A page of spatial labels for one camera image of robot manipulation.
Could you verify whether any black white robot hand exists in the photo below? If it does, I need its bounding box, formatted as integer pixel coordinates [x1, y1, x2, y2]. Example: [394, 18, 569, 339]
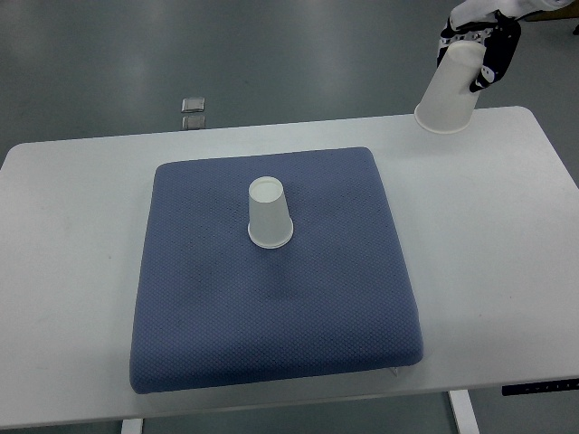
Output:
[435, 0, 542, 94]

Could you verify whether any white paper cup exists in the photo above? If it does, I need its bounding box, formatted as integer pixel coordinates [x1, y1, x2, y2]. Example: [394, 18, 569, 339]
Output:
[414, 41, 485, 134]
[248, 176, 294, 250]

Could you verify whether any upper metal floor plate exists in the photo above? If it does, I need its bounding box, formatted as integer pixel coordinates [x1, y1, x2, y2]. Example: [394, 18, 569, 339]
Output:
[181, 97, 205, 113]

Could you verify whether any metal floor plate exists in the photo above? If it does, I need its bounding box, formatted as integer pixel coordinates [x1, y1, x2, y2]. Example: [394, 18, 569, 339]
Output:
[181, 97, 205, 113]
[182, 115, 205, 130]

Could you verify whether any lower metal floor plate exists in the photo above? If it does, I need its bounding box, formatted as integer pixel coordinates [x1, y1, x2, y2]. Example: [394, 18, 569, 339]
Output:
[182, 115, 205, 130]

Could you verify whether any blue fabric cushion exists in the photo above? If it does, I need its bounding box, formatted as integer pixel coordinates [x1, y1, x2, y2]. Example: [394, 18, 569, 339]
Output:
[129, 147, 423, 394]

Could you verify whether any black table control panel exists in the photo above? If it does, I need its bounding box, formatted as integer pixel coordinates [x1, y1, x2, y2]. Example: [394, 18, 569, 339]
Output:
[501, 378, 579, 397]

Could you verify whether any white table leg right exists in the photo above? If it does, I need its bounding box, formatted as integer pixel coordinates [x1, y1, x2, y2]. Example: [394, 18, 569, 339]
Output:
[448, 390, 480, 434]

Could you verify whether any white table leg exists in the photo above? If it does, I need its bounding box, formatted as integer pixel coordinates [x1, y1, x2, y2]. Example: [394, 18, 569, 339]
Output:
[448, 390, 480, 434]
[120, 419, 144, 434]

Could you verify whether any white table leg left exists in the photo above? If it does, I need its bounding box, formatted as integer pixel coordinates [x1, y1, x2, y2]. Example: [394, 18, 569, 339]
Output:
[120, 419, 144, 434]

